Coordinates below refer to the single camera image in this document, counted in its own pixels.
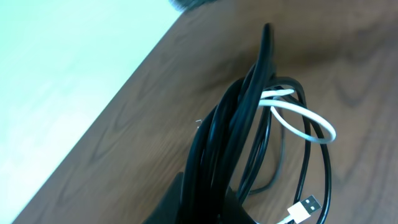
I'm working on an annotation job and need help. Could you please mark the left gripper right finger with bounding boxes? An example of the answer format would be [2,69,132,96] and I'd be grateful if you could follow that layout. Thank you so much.
[219,188,257,224]

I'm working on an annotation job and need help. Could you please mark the black cable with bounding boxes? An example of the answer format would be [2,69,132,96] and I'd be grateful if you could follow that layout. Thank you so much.
[178,22,332,224]

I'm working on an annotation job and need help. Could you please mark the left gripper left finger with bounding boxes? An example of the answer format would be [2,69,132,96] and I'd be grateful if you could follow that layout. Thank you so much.
[142,172,183,224]

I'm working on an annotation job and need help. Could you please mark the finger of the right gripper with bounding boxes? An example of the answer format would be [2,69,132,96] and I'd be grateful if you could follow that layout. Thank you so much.
[169,0,217,12]

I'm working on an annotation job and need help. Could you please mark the white cable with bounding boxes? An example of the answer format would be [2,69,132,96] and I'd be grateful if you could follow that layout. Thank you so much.
[257,88,337,224]

